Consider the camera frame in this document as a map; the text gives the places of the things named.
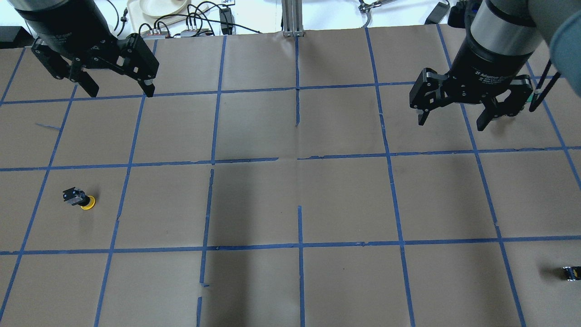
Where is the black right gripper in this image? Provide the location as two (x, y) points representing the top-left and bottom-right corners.
(409, 0), (542, 132)

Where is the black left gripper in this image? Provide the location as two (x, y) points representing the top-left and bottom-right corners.
(9, 0), (159, 98)

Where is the yellow push button switch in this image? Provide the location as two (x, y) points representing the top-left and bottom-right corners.
(63, 187), (96, 210)

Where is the beige tray with plates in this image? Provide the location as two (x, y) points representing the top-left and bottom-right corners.
(126, 0), (193, 32)

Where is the black power adapter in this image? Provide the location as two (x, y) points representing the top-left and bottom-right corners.
(219, 6), (234, 35)

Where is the aluminium frame post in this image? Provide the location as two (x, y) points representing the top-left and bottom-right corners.
(281, 0), (304, 37)

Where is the small black yellow switch block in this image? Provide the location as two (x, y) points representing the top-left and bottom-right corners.
(562, 266), (581, 282)

